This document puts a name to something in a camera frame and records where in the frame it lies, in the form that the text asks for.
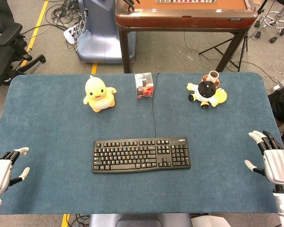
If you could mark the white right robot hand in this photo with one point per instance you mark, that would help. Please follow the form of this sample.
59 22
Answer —
279 165

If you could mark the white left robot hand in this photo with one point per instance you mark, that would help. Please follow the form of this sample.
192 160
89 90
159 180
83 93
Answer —
1 175

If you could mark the black Logitech keyboard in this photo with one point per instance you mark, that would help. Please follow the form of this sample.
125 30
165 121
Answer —
132 156

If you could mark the blue felt table mat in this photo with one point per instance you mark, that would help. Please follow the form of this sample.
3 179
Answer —
49 123

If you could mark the white base cover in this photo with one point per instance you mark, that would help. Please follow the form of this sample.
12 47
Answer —
210 222

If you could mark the black-headed plush white coat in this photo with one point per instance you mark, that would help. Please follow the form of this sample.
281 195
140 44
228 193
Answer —
207 89

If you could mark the brown ceramic cup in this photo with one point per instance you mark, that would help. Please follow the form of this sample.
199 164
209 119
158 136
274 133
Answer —
213 75

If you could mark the black office chair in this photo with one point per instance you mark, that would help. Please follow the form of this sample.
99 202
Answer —
4 59

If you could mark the yellow duck plush toy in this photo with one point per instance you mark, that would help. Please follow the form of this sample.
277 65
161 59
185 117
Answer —
98 99

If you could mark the black tripod stand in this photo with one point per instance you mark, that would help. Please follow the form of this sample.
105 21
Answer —
223 45

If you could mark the black stool chrome wheeled base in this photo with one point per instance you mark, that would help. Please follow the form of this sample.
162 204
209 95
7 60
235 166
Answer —
282 10

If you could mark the white power strip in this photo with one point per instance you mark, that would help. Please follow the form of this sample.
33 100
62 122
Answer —
69 35

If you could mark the clear box red capsules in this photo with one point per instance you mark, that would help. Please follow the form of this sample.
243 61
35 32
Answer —
144 86

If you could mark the brown mahjong table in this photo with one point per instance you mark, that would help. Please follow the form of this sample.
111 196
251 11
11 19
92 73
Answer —
180 22

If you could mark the black-fingered spare robot hand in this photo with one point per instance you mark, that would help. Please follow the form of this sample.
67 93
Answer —
130 3

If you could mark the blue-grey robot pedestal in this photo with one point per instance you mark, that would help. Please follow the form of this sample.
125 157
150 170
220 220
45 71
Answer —
101 35

